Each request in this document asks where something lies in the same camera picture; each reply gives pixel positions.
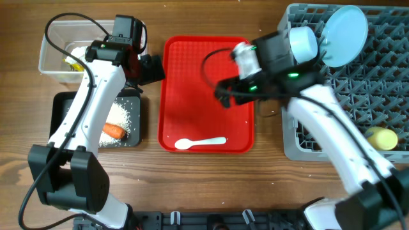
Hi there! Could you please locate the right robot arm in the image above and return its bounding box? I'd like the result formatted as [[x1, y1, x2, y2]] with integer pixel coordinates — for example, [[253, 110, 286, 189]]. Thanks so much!
[[215, 31, 408, 229]]

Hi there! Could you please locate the black food waste tray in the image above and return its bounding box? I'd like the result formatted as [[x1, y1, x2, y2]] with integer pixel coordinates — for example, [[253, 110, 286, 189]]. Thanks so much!
[[49, 89, 141, 148]]

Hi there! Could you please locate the clear plastic waste bin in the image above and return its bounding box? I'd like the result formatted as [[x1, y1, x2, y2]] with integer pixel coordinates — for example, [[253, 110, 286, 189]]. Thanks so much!
[[38, 20, 105, 84]]

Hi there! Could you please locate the yellow plastic cup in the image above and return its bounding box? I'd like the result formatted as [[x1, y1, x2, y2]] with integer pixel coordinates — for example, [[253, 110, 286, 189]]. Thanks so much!
[[364, 126, 399, 151]]

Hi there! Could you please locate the white tissue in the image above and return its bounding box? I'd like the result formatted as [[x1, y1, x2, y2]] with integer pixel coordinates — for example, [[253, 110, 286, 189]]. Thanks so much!
[[65, 46, 88, 65]]

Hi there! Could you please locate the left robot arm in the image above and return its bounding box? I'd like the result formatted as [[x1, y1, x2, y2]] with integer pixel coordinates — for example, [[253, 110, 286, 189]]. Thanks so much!
[[28, 15, 165, 229]]

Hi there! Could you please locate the light blue plate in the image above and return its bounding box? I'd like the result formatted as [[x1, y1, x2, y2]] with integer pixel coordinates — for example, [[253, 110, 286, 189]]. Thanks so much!
[[320, 5, 368, 68]]

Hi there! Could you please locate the orange carrot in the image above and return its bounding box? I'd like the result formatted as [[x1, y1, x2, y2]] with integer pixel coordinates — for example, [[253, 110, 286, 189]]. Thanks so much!
[[103, 123, 126, 139]]

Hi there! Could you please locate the white plastic spoon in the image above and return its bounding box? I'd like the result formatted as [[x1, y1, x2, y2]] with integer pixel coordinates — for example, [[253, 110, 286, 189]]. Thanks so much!
[[174, 137, 227, 150]]

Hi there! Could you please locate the white rice pile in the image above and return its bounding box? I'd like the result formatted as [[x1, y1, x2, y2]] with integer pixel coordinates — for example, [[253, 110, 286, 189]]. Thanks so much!
[[98, 97, 139, 148]]

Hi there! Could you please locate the red serving tray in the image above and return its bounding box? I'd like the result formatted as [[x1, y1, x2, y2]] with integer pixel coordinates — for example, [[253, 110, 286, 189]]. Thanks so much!
[[158, 35, 254, 154]]

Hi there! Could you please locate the light blue bowl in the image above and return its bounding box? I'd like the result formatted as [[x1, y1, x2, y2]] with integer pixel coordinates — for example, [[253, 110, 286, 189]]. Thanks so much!
[[289, 26, 318, 63]]

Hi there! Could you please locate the snack wrapper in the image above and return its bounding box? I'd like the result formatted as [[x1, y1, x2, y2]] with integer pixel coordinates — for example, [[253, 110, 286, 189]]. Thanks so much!
[[63, 58, 84, 72]]

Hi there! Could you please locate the grey dishwasher rack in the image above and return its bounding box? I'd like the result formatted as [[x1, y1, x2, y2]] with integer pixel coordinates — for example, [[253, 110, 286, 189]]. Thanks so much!
[[277, 3, 408, 164]]

